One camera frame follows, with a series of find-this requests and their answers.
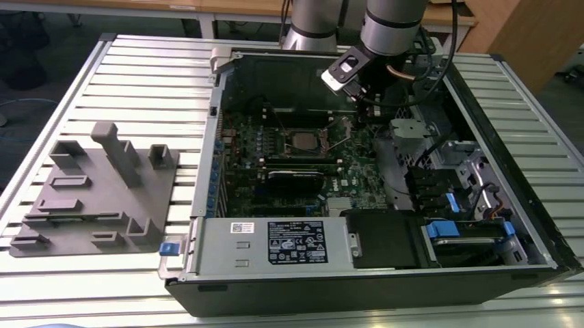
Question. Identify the silver square CPU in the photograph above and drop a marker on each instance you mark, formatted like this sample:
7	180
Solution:
305	141

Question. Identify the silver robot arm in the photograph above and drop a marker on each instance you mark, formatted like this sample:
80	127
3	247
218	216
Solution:
392	27

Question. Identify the black RAM slot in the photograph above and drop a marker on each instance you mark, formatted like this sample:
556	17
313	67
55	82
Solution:
297	158
301	114
297	166
301	123

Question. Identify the metal CPU socket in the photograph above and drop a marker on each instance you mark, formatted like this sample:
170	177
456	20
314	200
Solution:
288	153

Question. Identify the black expansion slot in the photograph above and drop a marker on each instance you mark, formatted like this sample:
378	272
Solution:
278	210

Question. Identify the silver metal drive cage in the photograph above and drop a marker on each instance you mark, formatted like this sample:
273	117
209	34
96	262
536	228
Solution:
411	128

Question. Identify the silver coin cell battery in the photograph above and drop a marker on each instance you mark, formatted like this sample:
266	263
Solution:
352	123

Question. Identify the green motherboard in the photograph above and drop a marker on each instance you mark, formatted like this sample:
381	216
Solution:
365	177

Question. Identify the black plastic disk bay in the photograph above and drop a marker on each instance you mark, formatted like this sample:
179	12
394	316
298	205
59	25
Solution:
433	188

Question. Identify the wooden cabinet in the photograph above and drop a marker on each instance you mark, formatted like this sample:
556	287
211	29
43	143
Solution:
524	34

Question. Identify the silver finned chipset heatsink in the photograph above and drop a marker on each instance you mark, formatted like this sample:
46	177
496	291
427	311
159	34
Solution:
340	203

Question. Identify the black graphics card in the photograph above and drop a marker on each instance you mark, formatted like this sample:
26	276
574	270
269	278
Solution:
294	186

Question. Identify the grey case release latch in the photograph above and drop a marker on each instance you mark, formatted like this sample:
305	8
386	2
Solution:
221	56

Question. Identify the dark chair base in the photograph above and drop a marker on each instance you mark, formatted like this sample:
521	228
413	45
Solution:
572	73

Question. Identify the hard disk in blue carrier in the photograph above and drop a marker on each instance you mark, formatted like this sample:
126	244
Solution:
443	228

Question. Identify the silver power supply unit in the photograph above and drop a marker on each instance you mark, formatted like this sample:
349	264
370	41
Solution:
219	253

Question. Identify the black open PC case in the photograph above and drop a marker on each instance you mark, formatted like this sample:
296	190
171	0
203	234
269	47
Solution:
320	297

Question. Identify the blue plastic latch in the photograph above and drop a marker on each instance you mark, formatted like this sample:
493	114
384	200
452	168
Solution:
170	248

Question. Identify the grey plastic parts rack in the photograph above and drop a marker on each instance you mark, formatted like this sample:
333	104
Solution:
104	205

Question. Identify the black office chair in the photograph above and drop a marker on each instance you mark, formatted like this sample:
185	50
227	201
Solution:
23	61

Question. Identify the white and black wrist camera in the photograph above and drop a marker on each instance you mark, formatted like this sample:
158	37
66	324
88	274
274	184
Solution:
344	70

